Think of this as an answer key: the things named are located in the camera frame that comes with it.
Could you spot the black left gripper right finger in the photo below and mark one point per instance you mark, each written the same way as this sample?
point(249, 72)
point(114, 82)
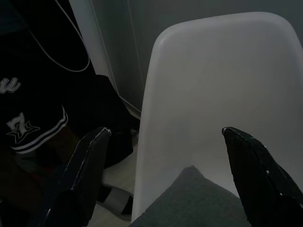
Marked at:
point(260, 184)

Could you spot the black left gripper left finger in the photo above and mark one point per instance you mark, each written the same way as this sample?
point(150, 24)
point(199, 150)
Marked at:
point(78, 179)

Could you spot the grey pillow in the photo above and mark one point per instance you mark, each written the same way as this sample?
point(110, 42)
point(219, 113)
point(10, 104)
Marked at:
point(189, 203)

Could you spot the white plastic chair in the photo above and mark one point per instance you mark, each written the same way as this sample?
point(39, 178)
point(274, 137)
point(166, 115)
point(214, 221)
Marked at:
point(213, 82)

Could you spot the person in black clothes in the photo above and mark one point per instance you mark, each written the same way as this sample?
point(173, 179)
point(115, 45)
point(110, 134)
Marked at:
point(35, 82)

